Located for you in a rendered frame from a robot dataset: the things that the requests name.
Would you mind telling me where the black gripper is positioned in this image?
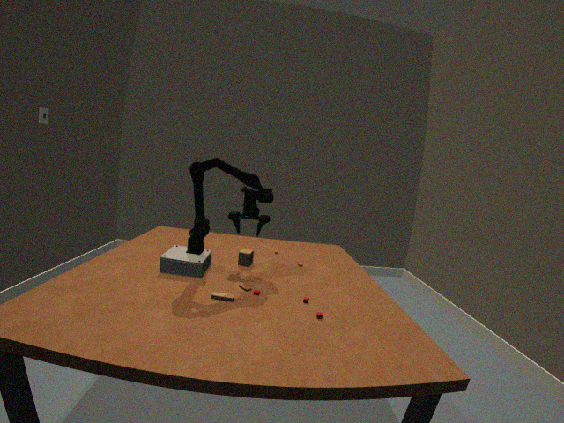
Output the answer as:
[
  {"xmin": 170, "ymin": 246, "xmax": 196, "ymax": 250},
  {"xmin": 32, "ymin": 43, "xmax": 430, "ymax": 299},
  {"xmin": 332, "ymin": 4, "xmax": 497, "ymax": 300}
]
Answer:
[{"xmin": 228, "ymin": 202, "xmax": 270, "ymax": 237}]

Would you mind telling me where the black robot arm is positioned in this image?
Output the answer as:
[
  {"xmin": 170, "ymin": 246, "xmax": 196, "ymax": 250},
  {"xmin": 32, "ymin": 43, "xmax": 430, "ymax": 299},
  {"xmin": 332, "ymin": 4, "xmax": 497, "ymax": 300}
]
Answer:
[{"xmin": 186, "ymin": 158, "xmax": 273, "ymax": 255}]

